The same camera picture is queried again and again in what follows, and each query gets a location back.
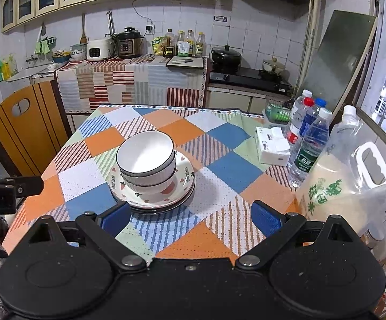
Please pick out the striped counter cloth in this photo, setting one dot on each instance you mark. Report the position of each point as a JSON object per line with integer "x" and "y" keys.
{"x": 113, "y": 86}

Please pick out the stack of pale bowls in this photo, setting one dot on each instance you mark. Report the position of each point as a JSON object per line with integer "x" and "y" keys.
{"x": 78, "y": 51}

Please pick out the blue label water bottle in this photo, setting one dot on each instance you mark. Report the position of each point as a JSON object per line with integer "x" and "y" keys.
{"x": 313, "y": 116}

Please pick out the wall power outlet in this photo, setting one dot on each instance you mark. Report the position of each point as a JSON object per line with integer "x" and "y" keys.
{"x": 150, "y": 29}

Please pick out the black wok with lid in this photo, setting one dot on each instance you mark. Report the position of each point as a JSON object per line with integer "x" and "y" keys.
{"x": 225, "y": 56}

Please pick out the black pressure cooker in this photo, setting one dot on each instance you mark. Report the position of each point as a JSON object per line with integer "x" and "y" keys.
{"x": 129, "y": 45}

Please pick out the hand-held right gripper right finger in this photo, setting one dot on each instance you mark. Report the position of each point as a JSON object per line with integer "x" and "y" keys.
{"x": 266, "y": 218}

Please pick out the green plastic basket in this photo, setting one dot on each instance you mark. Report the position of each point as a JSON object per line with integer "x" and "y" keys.
{"x": 278, "y": 113}

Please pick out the checked patchwork tablecloth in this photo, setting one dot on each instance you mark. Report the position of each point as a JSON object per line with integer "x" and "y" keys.
{"x": 213, "y": 126}

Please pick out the wooden chair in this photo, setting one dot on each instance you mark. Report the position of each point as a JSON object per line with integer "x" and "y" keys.
{"x": 26, "y": 130}

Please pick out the green dish cloth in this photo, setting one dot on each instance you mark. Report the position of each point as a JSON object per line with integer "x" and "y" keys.
{"x": 44, "y": 47}

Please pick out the cream base cabinet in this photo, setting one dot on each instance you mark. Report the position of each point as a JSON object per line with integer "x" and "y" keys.
{"x": 233, "y": 98}

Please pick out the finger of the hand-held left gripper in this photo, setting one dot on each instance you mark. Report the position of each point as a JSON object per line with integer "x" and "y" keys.
{"x": 29, "y": 185}

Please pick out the white tissue pack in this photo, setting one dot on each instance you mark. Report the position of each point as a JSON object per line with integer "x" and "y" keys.
{"x": 273, "y": 146}

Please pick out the rabbit print plate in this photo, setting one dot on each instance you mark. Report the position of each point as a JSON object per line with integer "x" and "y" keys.
{"x": 183, "y": 176}

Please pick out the black gas stove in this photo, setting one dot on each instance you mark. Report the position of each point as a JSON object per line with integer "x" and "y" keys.
{"x": 246, "y": 80}

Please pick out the grey leaning board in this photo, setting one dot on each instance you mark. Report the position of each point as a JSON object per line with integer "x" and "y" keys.
{"x": 343, "y": 60}

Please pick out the small cream pot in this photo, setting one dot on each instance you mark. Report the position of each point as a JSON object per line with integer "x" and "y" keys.
{"x": 273, "y": 66}

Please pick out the white rice cooker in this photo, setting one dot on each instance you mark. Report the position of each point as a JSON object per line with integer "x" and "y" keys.
{"x": 99, "y": 50}

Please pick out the green label water bottle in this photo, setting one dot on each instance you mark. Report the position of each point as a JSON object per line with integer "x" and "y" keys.
{"x": 308, "y": 153}

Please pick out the yellow detergent bottle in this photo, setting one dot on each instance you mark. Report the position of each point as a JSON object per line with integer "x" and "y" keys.
{"x": 10, "y": 66}

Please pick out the white ribbed bowl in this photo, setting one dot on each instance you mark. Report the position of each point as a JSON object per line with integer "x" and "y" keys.
{"x": 143, "y": 150}
{"x": 149, "y": 183}

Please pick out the white label water bottle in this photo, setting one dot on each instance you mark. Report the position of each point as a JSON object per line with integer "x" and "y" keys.
{"x": 301, "y": 101}

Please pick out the blue wall sticker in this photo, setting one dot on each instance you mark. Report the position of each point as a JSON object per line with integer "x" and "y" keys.
{"x": 221, "y": 18}

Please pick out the yellow seasoning packet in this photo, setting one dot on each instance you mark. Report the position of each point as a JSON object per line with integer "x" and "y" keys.
{"x": 158, "y": 46}

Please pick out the blue dish basin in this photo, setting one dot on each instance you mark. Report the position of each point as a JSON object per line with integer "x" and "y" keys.
{"x": 60, "y": 58}

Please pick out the red label water bottle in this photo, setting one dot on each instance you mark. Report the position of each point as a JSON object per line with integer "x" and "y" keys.
{"x": 294, "y": 130}

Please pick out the dark rimmed plate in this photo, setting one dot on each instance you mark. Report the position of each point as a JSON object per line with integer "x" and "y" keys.
{"x": 168, "y": 209}

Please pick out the clear bag of rice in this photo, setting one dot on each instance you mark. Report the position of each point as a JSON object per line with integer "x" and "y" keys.
{"x": 329, "y": 186}

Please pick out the clear oil bottle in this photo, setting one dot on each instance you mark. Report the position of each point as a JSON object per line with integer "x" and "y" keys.
{"x": 189, "y": 44}

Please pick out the kitchen knife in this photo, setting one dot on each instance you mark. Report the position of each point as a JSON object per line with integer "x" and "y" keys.
{"x": 181, "y": 61}

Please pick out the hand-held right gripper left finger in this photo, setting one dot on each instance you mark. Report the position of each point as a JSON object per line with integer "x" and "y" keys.
{"x": 116, "y": 218}

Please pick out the wooden spatula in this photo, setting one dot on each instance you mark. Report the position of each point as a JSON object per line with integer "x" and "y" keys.
{"x": 83, "y": 30}

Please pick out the yellow label oil bottle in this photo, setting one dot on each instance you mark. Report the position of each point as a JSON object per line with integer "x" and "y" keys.
{"x": 200, "y": 46}

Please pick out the clear plastic container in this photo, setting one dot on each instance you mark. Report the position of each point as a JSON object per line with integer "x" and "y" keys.
{"x": 269, "y": 121}

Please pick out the white label oil bottle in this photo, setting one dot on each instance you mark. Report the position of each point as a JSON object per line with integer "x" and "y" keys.
{"x": 181, "y": 46}

